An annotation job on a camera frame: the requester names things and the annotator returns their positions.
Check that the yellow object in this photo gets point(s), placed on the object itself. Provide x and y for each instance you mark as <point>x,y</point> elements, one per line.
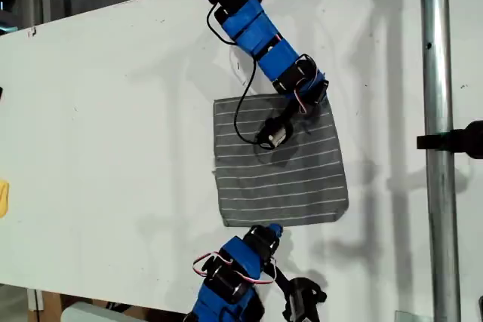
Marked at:
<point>3,199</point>

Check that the white box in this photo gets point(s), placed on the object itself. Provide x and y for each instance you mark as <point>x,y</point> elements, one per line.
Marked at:
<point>94,314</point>

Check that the small table edge bracket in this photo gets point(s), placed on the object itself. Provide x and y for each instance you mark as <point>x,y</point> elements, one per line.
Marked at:
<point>32,31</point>

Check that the wooden table leg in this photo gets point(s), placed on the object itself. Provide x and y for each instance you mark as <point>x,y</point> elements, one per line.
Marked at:
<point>51,307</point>

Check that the black silver camera box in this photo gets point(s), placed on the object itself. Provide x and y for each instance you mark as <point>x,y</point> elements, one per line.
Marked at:
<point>274,135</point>
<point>303,299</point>

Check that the black clamp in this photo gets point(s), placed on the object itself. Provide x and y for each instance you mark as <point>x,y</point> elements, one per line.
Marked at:
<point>456,141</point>

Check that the grey white-striped towel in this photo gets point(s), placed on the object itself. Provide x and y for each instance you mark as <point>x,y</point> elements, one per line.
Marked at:
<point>302,186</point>

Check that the steel post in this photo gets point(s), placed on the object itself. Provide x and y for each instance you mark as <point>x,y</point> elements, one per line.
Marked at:
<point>439,73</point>

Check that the black camera stalk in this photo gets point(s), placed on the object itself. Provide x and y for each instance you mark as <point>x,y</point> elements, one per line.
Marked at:
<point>277,276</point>
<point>290,111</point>

